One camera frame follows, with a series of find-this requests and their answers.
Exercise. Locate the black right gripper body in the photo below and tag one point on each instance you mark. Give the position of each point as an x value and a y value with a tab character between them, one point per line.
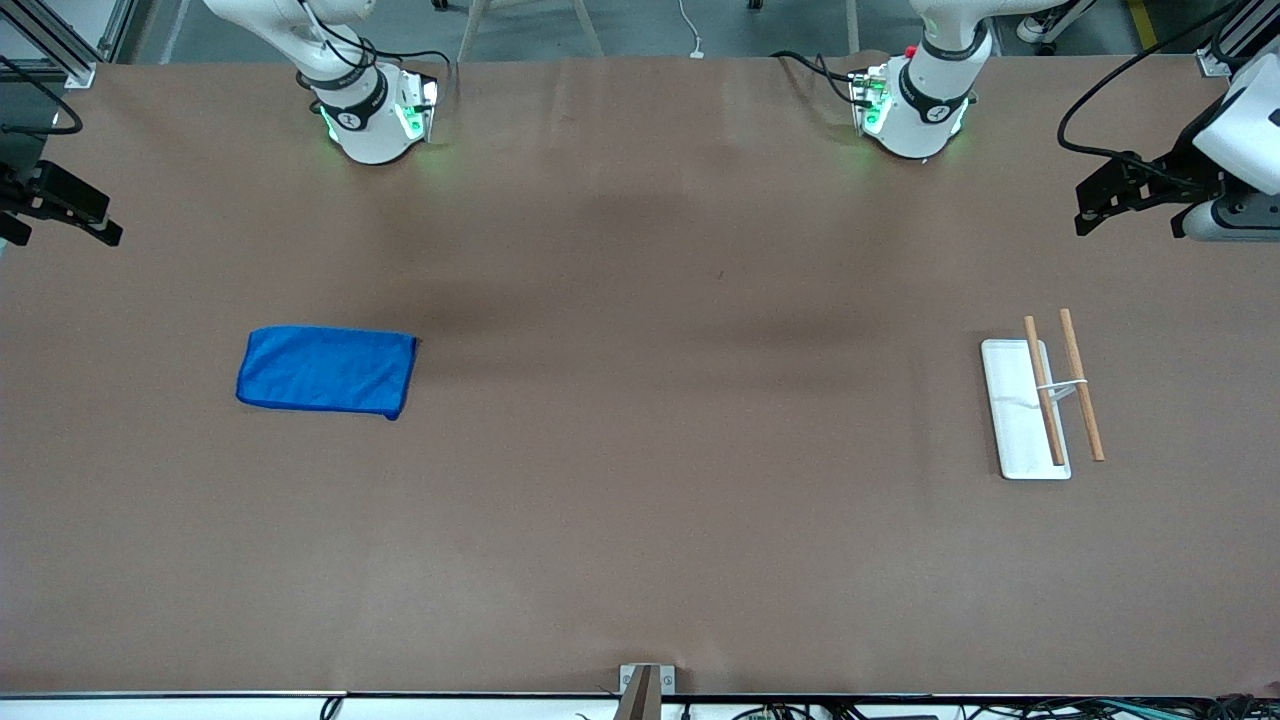
22	189

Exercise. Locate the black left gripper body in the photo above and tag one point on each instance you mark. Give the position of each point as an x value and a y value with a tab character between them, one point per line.
1172	172

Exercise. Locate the blue microfibre towel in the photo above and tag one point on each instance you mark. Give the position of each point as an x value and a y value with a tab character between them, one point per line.
325	370

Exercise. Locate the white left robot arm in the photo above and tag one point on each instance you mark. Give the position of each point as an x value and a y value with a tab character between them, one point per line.
925	120

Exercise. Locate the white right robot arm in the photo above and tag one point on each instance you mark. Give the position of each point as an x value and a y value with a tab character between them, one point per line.
365	130

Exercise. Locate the white towel rack wooden bars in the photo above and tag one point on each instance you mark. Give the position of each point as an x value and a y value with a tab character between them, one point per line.
1020	420

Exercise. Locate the beige stand legs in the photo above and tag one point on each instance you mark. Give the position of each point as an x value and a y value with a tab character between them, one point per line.
588	35

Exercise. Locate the aluminium frame profile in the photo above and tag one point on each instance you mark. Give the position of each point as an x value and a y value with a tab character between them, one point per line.
1240	40
70	55

